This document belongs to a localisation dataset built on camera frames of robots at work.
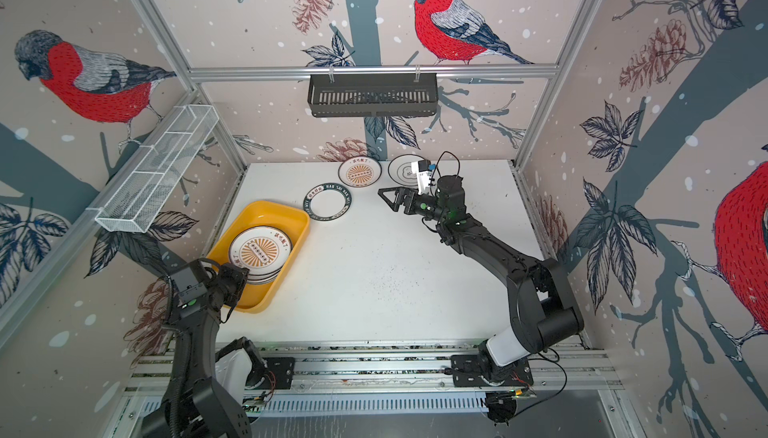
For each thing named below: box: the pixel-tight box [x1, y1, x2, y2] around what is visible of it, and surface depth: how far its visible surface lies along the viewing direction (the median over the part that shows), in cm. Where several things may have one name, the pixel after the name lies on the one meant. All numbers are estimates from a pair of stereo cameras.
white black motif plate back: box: [388, 154, 424, 186], surface depth 121 cm
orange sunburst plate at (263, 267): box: [232, 252, 289, 285], surface depth 89 cm
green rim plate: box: [303, 182, 352, 222], surface depth 112 cm
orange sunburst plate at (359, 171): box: [338, 156, 382, 188], surface depth 121 cm
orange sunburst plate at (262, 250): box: [228, 226, 293, 284], surface depth 92 cm
